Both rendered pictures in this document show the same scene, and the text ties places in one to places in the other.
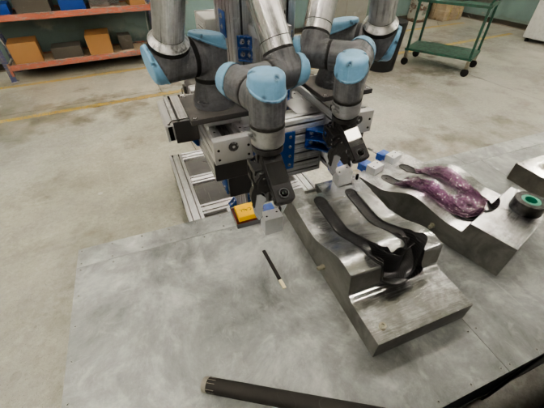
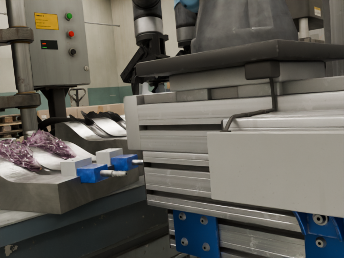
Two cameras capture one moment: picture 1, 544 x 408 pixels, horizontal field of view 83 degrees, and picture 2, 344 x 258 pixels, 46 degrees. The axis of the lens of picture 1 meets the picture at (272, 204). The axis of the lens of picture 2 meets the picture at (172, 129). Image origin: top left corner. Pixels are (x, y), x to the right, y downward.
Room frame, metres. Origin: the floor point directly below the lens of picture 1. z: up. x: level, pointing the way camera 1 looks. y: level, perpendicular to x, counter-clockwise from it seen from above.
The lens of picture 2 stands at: (1.75, -0.59, 0.99)
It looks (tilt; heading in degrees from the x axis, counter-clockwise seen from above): 5 degrees down; 156
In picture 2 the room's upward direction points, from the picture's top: 5 degrees counter-clockwise
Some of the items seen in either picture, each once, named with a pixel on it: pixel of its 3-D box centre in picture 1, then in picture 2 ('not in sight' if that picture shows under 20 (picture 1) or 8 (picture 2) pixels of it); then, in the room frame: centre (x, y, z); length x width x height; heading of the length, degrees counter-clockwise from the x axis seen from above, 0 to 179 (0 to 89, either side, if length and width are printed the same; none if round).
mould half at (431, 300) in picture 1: (363, 240); (115, 139); (0.56, -0.25, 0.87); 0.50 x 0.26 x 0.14; 21
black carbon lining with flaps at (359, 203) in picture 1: (367, 223); (114, 124); (0.58, -0.25, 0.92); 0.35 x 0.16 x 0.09; 21
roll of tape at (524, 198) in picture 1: (528, 204); not in sight; (0.64, -0.72, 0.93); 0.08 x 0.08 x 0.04
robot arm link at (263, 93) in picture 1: (265, 99); (187, 10); (0.60, 0.01, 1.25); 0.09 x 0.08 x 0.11; 37
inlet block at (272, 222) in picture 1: (265, 210); not in sight; (0.62, 0.02, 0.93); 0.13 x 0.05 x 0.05; 21
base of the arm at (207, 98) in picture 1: (214, 88); not in sight; (1.07, 0.20, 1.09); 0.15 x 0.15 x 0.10
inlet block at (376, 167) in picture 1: (363, 164); (128, 162); (0.94, -0.34, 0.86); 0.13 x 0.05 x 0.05; 38
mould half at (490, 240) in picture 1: (441, 195); (14, 167); (0.77, -0.55, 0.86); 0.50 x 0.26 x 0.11; 38
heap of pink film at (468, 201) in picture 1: (444, 184); (16, 148); (0.77, -0.55, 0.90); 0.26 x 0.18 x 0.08; 38
